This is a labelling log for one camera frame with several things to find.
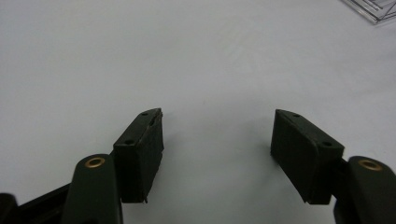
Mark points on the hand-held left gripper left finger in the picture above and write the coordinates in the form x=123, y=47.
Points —
x=138, y=161

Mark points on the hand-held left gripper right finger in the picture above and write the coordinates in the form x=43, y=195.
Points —
x=303, y=158

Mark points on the clear plastic box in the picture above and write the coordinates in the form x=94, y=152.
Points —
x=375, y=7

